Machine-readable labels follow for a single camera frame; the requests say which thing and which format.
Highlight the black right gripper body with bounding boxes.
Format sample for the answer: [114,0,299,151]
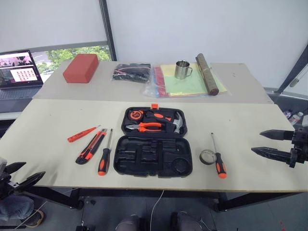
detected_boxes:
[288,127,308,168]

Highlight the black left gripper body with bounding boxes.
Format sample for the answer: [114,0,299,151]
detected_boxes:
[0,166,20,201]

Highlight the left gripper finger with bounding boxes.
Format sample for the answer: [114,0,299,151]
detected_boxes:
[17,171,46,191]
[5,162,27,175]

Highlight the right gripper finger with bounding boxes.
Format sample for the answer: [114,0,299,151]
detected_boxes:
[251,146,293,160]
[259,129,295,141]

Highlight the black orange handled screwdriver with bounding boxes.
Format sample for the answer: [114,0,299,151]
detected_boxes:
[210,132,227,179]
[97,128,114,176]

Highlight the black orange utility knife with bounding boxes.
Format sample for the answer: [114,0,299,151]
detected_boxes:
[75,128,108,166]

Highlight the red voltage tester pen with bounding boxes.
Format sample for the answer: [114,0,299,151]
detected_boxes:
[67,125,102,143]

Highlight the roll of grey tape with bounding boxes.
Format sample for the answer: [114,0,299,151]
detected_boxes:
[199,149,218,166]

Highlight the black tool case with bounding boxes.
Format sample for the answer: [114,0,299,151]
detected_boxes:
[113,103,193,179]

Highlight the person's jeans leg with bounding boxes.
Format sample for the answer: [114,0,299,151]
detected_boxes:
[0,195,35,222]

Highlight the person's brown shoe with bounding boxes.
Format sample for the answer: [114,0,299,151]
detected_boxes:
[23,208,45,228]

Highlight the brown rolled mat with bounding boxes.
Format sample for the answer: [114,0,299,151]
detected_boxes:
[195,53,219,95]

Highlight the open laptop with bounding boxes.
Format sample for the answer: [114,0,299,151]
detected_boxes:
[0,50,44,101]

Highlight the plastic bag of coloured paper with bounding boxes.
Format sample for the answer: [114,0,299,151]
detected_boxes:
[142,63,228,98]

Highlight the dark rounded shape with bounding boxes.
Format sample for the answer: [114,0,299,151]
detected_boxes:
[171,211,203,231]
[116,214,145,231]

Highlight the stainless steel mug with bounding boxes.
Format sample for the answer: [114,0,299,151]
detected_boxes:
[174,60,193,80]

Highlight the red brick block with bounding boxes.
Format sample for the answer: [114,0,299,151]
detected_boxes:
[63,53,100,84]

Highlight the orange black tape measure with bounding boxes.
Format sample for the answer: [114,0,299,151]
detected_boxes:
[129,109,143,120]

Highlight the black window pillar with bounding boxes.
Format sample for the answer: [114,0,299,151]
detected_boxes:
[99,0,118,62]

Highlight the black slanted metal frame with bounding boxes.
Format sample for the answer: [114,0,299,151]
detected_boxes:
[276,40,308,95]

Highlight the claw hammer black orange handle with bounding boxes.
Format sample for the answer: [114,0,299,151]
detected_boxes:
[144,111,185,134]

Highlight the black table frame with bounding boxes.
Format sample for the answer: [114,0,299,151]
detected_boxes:
[23,185,304,213]

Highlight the thin white cable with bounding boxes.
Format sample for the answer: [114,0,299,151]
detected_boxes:
[150,190,166,231]

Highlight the orange handled pliers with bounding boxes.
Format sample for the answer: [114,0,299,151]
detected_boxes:
[125,122,163,133]

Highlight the black bag of cables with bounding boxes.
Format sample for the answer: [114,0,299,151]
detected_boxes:
[112,63,152,84]

